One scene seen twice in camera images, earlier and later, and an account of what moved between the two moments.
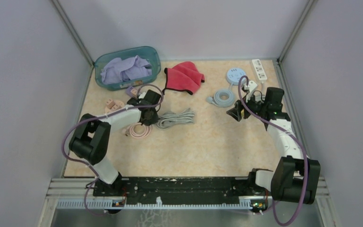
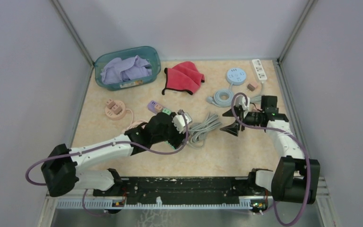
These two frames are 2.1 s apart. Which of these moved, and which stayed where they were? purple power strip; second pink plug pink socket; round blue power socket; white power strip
Moved: purple power strip
Stayed: second pink plug pink socket; round blue power socket; white power strip
